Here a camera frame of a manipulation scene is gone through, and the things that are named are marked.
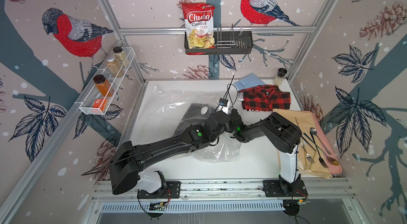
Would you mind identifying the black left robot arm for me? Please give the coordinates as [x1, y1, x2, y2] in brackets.
[109, 111, 240, 195]

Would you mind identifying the small orange box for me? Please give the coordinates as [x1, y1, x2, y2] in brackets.
[92, 97, 109, 112]

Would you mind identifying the silver spoon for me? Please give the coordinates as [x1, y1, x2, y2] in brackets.
[310, 127, 331, 155]

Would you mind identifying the orange sauce jar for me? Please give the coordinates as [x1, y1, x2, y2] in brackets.
[93, 74, 114, 97]

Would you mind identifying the clear acrylic wall shelf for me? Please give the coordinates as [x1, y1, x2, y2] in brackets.
[79, 46, 135, 117]

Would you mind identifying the spice jar black lid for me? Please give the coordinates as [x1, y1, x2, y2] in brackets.
[112, 46, 130, 67]

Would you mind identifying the aluminium mounting rail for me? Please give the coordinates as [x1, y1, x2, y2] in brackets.
[89, 177, 356, 202]

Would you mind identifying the gold spoon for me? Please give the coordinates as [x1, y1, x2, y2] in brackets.
[320, 149, 339, 166]

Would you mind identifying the black wire wall basket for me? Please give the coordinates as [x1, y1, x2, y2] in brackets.
[184, 27, 253, 55]

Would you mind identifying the pepper grinder black cap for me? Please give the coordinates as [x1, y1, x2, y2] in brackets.
[273, 68, 287, 86]

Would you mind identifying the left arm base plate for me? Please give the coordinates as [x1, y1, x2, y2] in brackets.
[137, 181, 181, 199]

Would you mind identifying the pink tray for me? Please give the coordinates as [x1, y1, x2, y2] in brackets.
[303, 111, 342, 176]

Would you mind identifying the clear plastic vacuum bag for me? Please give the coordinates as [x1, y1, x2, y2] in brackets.
[151, 88, 241, 163]

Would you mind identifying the red Chuba cassava chips bag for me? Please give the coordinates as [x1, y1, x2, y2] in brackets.
[181, 3, 215, 55]

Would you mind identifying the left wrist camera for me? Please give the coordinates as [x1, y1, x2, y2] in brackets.
[216, 98, 229, 114]

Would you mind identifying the black fork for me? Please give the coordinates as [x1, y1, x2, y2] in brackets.
[303, 133, 328, 168]

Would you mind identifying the beige folded cloth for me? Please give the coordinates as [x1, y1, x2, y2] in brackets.
[273, 109, 332, 179]

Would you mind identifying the light blue folded cloth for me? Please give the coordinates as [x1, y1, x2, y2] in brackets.
[234, 73, 265, 91]

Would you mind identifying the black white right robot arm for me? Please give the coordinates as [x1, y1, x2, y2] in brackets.
[230, 109, 302, 194]

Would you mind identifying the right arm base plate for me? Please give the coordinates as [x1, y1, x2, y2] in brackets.
[262, 179, 308, 198]

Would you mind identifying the grey pinstriped shirt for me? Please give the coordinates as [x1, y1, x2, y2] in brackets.
[173, 103, 214, 136]

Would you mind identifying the red black plaid shirt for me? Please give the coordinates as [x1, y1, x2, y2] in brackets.
[240, 85, 291, 112]

